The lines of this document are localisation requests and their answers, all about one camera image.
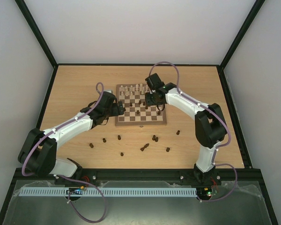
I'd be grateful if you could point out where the dark fallen king piece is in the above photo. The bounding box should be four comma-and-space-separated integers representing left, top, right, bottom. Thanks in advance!
140, 143, 149, 151

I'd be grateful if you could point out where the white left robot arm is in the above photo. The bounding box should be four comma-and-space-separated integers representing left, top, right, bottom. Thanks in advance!
18, 91, 125, 178

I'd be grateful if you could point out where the grey slotted cable duct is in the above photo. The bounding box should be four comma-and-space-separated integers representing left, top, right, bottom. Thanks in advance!
19, 187, 197, 197

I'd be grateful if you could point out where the wooden chess board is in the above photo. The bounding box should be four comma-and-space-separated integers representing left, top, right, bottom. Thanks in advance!
115, 83, 167, 127

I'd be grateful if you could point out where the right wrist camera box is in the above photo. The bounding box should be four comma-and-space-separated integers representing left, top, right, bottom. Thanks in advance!
145, 73, 164, 91

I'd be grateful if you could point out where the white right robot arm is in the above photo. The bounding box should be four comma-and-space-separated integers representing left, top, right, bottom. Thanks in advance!
145, 73, 228, 184

